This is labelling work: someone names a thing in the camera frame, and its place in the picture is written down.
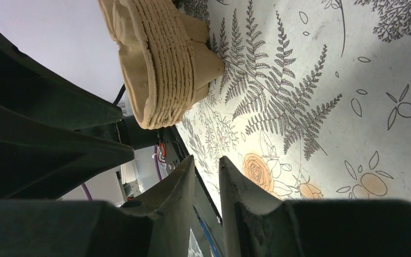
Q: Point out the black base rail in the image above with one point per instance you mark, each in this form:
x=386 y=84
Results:
x=205 y=236

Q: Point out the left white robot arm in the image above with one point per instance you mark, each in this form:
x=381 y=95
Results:
x=138 y=131

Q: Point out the brown cardboard cup carrier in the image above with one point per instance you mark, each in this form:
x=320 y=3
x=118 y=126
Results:
x=163 y=54

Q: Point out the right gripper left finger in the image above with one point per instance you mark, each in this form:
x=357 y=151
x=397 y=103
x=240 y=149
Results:
x=154 y=223

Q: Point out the floral table mat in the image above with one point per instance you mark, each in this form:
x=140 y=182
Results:
x=315 y=100

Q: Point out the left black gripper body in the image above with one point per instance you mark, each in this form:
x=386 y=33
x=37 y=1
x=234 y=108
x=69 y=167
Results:
x=43 y=152

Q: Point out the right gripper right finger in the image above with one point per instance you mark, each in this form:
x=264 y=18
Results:
x=255 y=223

